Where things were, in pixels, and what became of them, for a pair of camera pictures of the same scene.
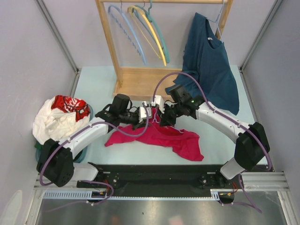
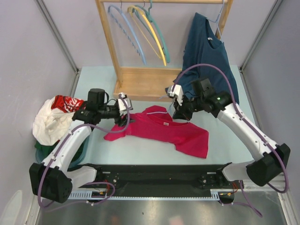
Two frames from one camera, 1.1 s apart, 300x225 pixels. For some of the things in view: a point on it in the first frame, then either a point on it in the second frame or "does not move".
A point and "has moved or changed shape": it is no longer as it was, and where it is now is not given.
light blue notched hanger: [120, 11] does not move
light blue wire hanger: [216, 21] does not move
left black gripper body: [130, 117] to [113, 114]
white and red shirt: [58, 117] does not move
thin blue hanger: [172, 127] to [170, 104]
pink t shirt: [188, 142] has moved or changed shape
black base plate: [123, 180] does not move
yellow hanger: [130, 10] does not move
